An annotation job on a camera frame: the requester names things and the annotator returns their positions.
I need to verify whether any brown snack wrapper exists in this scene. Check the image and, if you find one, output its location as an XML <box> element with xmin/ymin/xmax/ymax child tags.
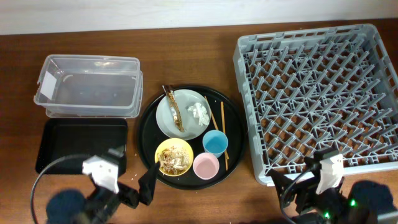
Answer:
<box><xmin>162</xmin><ymin>85</ymin><xmax>185</xmax><ymax>133</ymax></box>

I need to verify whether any crumpled white napkin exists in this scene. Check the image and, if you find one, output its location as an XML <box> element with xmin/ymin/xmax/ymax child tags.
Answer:
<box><xmin>187</xmin><ymin>103</ymin><xmax>210</xmax><ymax>126</ymax></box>

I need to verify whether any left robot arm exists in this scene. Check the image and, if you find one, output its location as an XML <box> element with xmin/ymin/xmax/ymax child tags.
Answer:
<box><xmin>46</xmin><ymin>162</ymin><xmax>160</xmax><ymax>223</ymax></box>

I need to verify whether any grey dishwasher rack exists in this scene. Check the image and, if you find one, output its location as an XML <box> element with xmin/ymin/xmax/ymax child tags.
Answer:
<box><xmin>233</xmin><ymin>24</ymin><xmax>397</xmax><ymax>186</ymax></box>

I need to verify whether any pink cup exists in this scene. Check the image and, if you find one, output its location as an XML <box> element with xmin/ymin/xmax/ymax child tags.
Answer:
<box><xmin>193</xmin><ymin>152</ymin><xmax>220</xmax><ymax>180</ymax></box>

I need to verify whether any wooden chopstick left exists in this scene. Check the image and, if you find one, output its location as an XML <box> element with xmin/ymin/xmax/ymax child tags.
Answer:
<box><xmin>204</xmin><ymin>95</ymin><xmax>230</xmax><ymax>161</ymax></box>

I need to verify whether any food scraps and rice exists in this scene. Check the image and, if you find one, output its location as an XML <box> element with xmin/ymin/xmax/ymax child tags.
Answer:
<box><xmin>157</xmin><ymin>146</ymin><xmax>191</xmax><ymax>175</ymax></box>

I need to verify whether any black rectangular tray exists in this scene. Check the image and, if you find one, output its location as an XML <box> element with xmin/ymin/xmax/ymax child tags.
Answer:
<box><xmin>35</xmin><ymin>118</ymin><xmax>128</xmax><ymax>176</ymax></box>

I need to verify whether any clear plastic bin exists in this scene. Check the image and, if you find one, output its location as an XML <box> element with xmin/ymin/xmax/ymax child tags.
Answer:
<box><xmin>34</xmin><ymin>54</ymin><xmax>144</xmax><ymax>118</ymax></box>

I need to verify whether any light blue cup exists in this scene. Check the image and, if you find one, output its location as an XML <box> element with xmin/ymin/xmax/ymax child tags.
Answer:
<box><xmin>202</xmin><ymin>130</ymin><xmax>228</xmax><ymax>158</ymax></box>

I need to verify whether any yellow bowl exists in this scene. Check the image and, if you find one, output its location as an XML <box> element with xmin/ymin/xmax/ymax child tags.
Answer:
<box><xmin>154</xmin><ymin>138</ymin><xmax>194</xmax><ymax>177</ymax></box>

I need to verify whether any grey round plate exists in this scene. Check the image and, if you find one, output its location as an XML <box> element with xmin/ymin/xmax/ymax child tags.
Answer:
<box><xmin>155</xmin><ymin>89</ymin><xmax>211</xmax><ymax>141</ymax></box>

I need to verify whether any wooden chopstick right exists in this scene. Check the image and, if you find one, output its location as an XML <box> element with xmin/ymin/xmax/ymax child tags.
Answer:
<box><xmin>220</xmin><ymin>101</ymin><xmax>229</xmax><ymax>171</ymax></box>

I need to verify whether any wooden chopstick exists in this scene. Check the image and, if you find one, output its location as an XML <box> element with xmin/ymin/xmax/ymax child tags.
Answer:
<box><xmin>220</xmin><ymin>101</ymin><xmax>229</xmax><ymax>171</ymax></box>
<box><xmin>204</xmin><ymin>95</ymin><xmax>230</xmax><ymax>161</ymax></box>

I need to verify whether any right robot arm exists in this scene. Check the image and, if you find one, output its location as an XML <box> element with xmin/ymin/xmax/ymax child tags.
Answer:
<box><xmin>269</xmin><ymin>169</ymin><xmax>397</xmax><ymax>223</ymax></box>

